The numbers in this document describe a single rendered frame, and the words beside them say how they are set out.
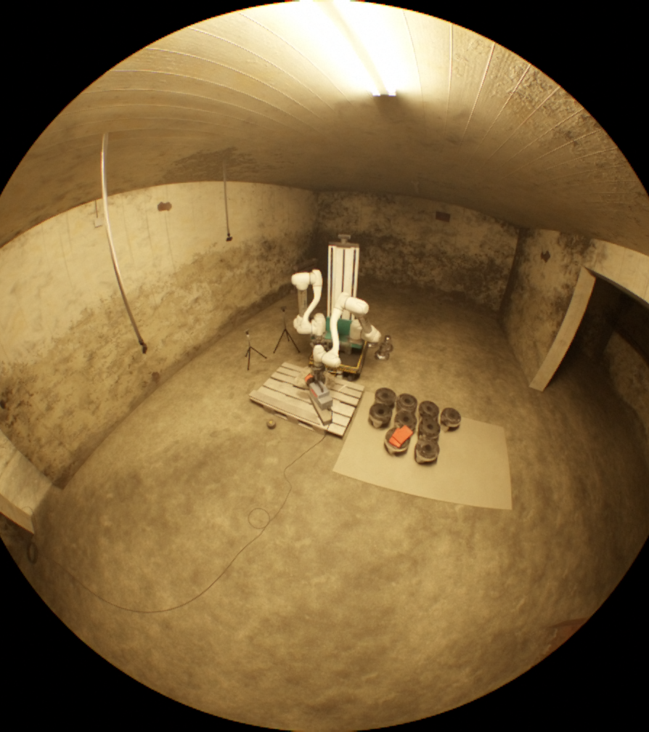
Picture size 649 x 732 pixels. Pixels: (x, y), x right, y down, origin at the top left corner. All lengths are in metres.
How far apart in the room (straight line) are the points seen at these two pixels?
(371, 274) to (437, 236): 2.36
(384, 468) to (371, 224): 6.12
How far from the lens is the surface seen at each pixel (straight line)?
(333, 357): 1.96
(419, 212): 6.65
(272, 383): 2.85
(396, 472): 2.33
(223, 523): 2.25
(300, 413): 2.43
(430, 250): 6.66
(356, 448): 2.38
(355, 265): 2.51
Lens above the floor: 2.05
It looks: 39 degrees down
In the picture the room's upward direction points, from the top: 1 degrees clockwise
